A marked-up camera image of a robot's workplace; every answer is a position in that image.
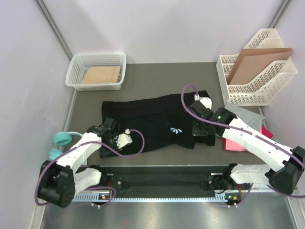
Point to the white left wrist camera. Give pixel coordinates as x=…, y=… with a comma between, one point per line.
x=123, y=139

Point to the white plastic file organizer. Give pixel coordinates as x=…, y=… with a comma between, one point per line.
x=264, y=88

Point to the pink t shirt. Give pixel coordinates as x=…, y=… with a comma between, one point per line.
x=230, y=145

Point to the teal cat ear headphones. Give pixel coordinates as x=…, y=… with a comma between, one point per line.
x=62, y=139

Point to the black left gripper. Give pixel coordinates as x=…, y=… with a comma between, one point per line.
x=105, y=154

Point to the beige folded t shirt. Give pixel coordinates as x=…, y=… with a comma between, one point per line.
x=102, y=74

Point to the red cloth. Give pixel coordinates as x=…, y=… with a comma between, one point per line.
x=266, y=132

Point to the white perforated plastic basket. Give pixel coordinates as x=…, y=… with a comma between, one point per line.
x=80, y=63

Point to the grey t shirt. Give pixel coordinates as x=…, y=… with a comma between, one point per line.
x=254, y=120

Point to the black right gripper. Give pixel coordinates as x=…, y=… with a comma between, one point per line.
x=197, y=132

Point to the black t shirt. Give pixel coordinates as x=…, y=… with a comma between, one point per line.
x=159, y=122

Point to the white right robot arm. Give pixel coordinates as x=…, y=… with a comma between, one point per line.
x=282, y=168

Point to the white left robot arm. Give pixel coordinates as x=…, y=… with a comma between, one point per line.
x=60, y=179

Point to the brown cardboard folder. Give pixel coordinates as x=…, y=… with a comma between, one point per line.
x=251, y=62

